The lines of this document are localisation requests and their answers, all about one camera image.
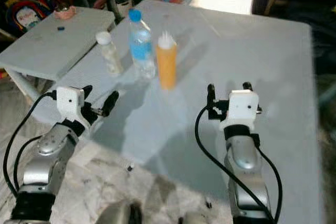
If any grey robot left foot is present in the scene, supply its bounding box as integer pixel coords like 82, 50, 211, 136
97, 200, 142, 224

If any long black left arm cable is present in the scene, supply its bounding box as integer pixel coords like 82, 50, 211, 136
3, 92, 58, 201

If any short black right arm cable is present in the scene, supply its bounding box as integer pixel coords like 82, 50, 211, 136
257, 145, 284, 222

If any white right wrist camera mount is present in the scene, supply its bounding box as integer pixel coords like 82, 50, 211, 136
219, 90, 260, 131

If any small white-capped pale bottle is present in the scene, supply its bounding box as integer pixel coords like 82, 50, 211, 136
96, 31, 122, 76

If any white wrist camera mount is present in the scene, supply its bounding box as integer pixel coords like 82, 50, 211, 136
219, 90, 260, 131
56, 87, 92, 127

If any small pink bowl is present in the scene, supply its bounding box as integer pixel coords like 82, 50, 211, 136
54, 5, 77, 20

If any colourful cartoon bag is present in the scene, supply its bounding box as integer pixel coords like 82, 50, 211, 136
5, 0, 50, 33

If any clear blue-capped water bottle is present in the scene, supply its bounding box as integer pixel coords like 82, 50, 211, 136
128, 9, 156, 80

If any large pale grey table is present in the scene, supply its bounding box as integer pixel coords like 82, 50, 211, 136
51, 0, 323, 224

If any short black left arm cable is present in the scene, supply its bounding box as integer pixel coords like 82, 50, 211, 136
13, 135, 45, 193

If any orange juice bottle white cap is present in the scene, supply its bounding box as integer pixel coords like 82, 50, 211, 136
155, 31, 177, 90

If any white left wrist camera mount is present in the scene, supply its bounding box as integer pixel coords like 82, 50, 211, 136
56, 87, 92, 127

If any short black arm cable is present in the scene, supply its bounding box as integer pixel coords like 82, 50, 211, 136
257, 145, 284, 222
13, 135, 45, 193

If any small white side table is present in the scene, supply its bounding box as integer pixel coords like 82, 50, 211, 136
0, 6, 116, 101

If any white storage bin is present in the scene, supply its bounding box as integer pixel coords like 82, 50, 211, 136
111, 0, 131, 17

